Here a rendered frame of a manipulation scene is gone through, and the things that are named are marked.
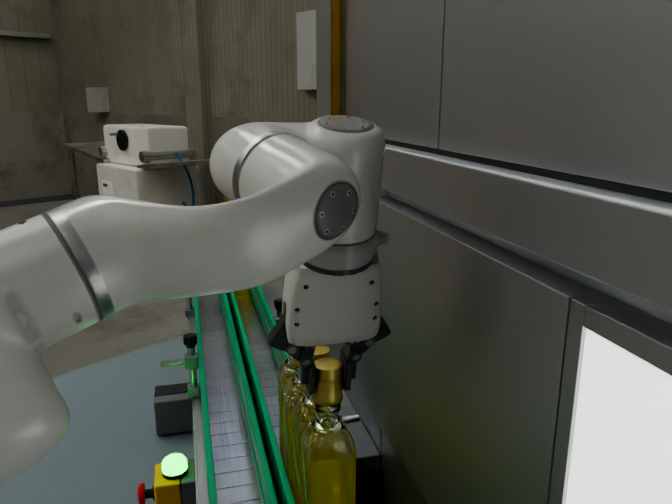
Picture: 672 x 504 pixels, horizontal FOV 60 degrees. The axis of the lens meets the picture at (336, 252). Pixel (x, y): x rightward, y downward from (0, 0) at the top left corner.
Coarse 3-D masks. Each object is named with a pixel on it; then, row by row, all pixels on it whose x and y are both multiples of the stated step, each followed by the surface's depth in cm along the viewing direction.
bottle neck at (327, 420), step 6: (318, 408) 65; (324, 408) 65; (330, 408) 65; (336, 408) 65; (318, 414) 66; (324, 414) 65; (330, 414) 65; (336, 414) 65; (318, 420) 66; (324, 420) 65; (330, 420) 65; (336, 420) 66; (318, 426) 66; (324, 426) 65; (330, 426) 65; (336, 426) 66
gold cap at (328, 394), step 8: (320, 360) 66; (328, 360) 66; (336, 360) 66; (320, 368) 64; (328, 368) 64; (336, 368) 64; (320, 376) 64; (328, 376) 63; (336, 376) 64; (320, 384) 64; (328, 384) 64; (336, 384) 64; (320, 392) 64; (328, 392) 64; (336, 392) 64; (320, 400) 64; (328, 400) 64; (336, 400) 64
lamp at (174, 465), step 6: (168, 456) 101; (174, 456) 101; (180, 456) 101; (162, 462) 100; (168, 462) 99; (174, 462) 99; (180, 462) 100; (186, 462) 101; (162, 468) 100; (168, 468) 99; (174, 468) 99; (180, 468) 99; (186, 468) 101; (162, 474) 100; (168, 474) 99; (174, 474) 99; (180, 474) 100
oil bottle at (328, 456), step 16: (304, 432) 68; (320, 432) 66; (336, 432) 66; (304, 448) 67; (320, 448) 64; (336, 448) 65; (352, 448) 66; (304, 464) 68; (320, 464) 65; (336, 464) 65; (352, 464) 66; (304, 480) 68; (320, 480) 65; (336, 480) 66; (352, 480) 66; (304, 496) 69; (320, 496) 66; (336, 496) 66; (352, 496) 67
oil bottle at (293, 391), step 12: (288, 384) 78; (300, 384) 76; (288, 396) 76; (300, 396) 75; (288, 408) 76; (288, 420) 76; (288, 432) 77; (288, 444) 78; (288, 456) 79; (288, 468) 79
